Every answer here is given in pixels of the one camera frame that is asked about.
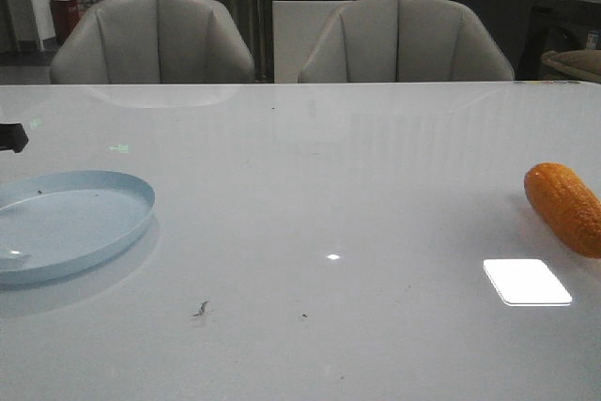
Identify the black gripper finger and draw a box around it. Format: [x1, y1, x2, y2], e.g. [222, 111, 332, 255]
[0, 123, 29, 153]

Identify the light blue round plate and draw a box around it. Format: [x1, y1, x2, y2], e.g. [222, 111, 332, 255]
[1, 170, 155, 285]

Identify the orange toy corn cob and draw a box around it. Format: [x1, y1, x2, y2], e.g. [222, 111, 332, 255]
[523, 162, 600, 258]

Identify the red bin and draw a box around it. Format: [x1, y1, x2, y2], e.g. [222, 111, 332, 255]
[50, 0, 80, 44]

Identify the left beige upholstered chair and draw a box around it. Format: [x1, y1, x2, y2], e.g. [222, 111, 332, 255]
[49, 0, 254, 85]

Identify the beige upholstered chair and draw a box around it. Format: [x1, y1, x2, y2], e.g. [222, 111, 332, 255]
[298, 0, 514, 84]
[49, 0, 254, 85]

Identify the right beige upholstered chair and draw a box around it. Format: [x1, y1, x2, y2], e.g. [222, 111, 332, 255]
[298, 0, 514, 84]

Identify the dark side table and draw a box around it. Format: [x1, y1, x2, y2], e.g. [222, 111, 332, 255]
[516, 0, 600, 80]

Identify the tan cushion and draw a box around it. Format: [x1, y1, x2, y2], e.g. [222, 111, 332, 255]
[540, 50, 601, 84]

